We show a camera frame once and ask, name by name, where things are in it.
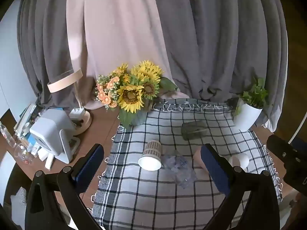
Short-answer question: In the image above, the white power adapter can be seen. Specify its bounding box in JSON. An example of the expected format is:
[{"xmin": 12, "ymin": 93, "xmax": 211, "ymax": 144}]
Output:
[{"xmin": 69, "ymin": 108, "xmax": 86, "ymax": 121}]

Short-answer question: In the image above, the houndstooth paper cup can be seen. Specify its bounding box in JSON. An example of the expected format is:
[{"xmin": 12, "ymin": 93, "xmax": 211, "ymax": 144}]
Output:
[{"xmin": 138, "ymin": 140, "xmax": 163, "ymax": 171}]

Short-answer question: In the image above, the white small box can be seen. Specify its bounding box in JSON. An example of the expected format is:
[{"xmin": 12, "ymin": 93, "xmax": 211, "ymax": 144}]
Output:
[{"xmin": 37, "ymin": 149, "xmax": 55, "ymax": 170}]

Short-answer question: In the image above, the beige cup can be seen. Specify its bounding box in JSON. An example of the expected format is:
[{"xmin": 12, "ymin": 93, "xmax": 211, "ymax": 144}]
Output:
[{"xmin": 193, "ymin": 146, "xmax": 210, "ymax": 173}]

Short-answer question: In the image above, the potted plant in white pot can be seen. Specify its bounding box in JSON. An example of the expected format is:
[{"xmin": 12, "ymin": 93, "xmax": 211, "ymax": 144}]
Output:
[{"xmin": 233, "ymin": 77, "xmax": 269, "ymax": 132}]

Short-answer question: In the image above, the beige curtain tieback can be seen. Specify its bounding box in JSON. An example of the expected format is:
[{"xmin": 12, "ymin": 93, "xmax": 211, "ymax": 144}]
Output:
[{"xmin": 47, "ymin": 69, "xmax": 83, "ymax": 93}]

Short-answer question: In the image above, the grey-green vase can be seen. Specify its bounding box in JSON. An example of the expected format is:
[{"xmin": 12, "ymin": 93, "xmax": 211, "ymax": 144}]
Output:
[{"xmin": 118, "ymin": 101, "xmax": 154, "ymax": 130}]

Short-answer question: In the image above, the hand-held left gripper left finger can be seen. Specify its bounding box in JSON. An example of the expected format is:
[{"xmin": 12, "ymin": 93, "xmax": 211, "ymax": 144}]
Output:
[{"xmin": 25, "ymin": 144, "xmax": 105, "ymax": 230}]

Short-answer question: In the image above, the green glass container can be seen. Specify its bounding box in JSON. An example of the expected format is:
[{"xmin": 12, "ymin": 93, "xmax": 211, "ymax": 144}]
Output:
[{"xmin": 181, "ymin": 120, "xmax": 210, "ymax": 141}]

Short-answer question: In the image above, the clear plastic bottle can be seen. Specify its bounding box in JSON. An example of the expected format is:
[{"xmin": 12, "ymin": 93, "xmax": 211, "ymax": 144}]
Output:
[
  {"xmin": 0, "ymin": 122, "xmax": 17, "ymax": 147},
  {"xmin": 14, "ymin": 143, "xmax": 34, "ymax": 165}
]

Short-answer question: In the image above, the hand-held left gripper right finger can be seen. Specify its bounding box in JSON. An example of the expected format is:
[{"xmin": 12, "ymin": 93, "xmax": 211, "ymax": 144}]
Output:
[{"xmin": 200, "ymin": 144, "xmax": 281, "ymax": 230}]

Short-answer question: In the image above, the checked grey tablecloth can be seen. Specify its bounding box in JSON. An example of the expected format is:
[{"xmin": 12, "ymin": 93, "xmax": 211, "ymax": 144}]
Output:
[{"xmin": 91, "ymin": 98, "xmax": 285, "ymax": 230}]

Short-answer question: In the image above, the white desktop appliance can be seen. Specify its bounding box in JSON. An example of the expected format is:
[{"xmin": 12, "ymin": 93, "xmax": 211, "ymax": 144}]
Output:
[{"xmin": 29, "ymin": 109, "xmax": 81, "ymax": 163}]

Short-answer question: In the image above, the beige curtain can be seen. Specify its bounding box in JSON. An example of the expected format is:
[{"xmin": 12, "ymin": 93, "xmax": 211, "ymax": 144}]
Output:
[{"xmin": 66, "ymin": 0, "xmax": 178, "ymax": 111}]

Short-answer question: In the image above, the grey curtain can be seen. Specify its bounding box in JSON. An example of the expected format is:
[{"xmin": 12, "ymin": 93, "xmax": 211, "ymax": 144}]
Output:
[
  {"xmin": 16, "ymin": 0, "xmax": 83, "ymax": 107},
  {"xmin": 152, "ymin": 0, "xmax": 288, "ymax": 133}
]

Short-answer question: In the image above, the white cup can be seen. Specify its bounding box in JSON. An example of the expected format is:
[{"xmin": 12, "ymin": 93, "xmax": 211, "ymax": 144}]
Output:
[{"xmin": 229, "ymin": 153, "xmax": 250, "ymax": 170}]

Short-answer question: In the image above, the sunflower bouquet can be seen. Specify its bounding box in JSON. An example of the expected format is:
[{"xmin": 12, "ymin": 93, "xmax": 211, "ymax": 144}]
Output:
[{"xmin": 95, "ymin": 60, "xmax": 179, "ymax": 113}]

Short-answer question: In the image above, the clear plastic cup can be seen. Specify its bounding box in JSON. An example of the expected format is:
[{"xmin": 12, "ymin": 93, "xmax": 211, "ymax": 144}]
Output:
[{"xmin": 163, "ymin": 150, "xmax": 198, "ymax": 189}]

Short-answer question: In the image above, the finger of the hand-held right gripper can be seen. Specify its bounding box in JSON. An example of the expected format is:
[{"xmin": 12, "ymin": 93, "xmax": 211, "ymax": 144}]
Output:
[{"xmin": 266, "ymin": 134, "xmax": 307, "ymax": 193}]

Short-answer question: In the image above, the white cable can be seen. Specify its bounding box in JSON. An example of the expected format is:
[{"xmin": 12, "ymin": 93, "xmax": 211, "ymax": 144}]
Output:
[{"xmin": 287, "ymin": 110, "xmax": 307, "ymax": 145}]

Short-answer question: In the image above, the stack of books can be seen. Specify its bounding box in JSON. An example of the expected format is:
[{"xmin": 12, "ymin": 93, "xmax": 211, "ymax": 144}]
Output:
[{"xmin": 13, "ymin": 103, "xmax": 44, "ymax": 138}]

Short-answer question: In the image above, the white round dish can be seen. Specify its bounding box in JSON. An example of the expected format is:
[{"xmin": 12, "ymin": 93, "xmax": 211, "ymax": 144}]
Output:
[{"xmin": 71, "ymin": 114, "xmax": 93, "ymax": 135}]

